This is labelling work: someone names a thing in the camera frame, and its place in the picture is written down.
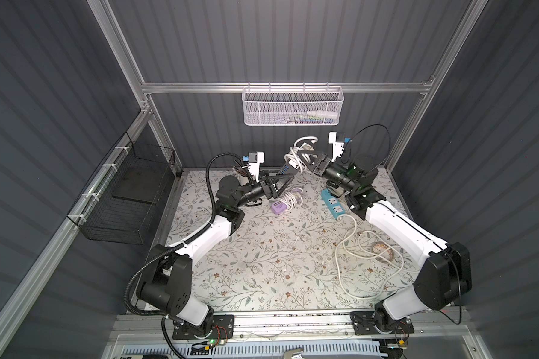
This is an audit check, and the white cord of purple strip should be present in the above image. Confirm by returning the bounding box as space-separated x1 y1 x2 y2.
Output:
275 185 305 211

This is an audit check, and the black corrugated cable conduit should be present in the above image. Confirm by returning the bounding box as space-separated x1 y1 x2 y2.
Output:
124 153 246 359

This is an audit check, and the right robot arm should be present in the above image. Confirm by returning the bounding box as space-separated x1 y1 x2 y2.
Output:
298 150 473 331

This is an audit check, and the white cord of black strip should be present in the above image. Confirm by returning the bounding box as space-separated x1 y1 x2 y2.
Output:
284 135 320 175

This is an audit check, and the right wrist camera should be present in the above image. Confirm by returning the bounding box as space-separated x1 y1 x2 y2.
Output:
328 132 351 162

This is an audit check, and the white cord of teal strip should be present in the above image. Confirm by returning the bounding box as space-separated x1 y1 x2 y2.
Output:
333 212 407 301

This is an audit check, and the teal power strip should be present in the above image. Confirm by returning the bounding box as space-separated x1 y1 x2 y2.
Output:
320 189 346 220

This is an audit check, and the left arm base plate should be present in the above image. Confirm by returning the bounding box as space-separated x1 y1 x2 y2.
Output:
172 314 235 340

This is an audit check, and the black pad in black basket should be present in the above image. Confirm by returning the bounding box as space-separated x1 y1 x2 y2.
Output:
112 168 163 204

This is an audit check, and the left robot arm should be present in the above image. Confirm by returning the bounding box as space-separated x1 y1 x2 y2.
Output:
136 174 294 327

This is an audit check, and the black power strip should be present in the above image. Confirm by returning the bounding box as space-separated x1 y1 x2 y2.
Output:
278 153 308 175

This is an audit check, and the clear tape roll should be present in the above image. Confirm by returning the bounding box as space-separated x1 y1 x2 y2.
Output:
371 242 395 263

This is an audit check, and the black wire wall basket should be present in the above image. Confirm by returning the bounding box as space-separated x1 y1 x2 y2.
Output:
67 137 176 245

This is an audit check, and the purple power strip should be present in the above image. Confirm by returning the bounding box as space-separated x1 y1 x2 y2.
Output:
270 201 288 215

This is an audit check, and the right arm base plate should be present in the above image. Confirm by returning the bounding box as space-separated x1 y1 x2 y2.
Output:
350 311 415 336

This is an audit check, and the white wire wall basket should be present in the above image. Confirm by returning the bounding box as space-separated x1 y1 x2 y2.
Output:
241 86 344 127

